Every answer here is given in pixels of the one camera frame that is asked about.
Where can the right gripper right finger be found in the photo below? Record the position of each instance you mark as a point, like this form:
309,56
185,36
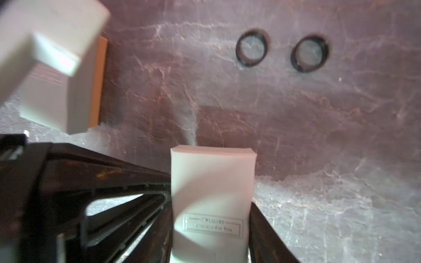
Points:
264,243

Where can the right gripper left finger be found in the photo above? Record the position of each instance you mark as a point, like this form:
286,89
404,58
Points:
156,245

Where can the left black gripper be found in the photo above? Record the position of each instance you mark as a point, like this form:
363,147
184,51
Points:
70,179

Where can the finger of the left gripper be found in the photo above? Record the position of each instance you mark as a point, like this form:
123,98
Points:
108,236

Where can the pale green lift-off lid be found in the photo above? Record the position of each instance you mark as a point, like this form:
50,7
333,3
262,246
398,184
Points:
55,100

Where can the pale green box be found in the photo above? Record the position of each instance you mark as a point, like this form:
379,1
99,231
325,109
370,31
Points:
212,190

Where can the orange black box base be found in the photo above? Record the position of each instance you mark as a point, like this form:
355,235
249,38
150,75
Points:
98,78

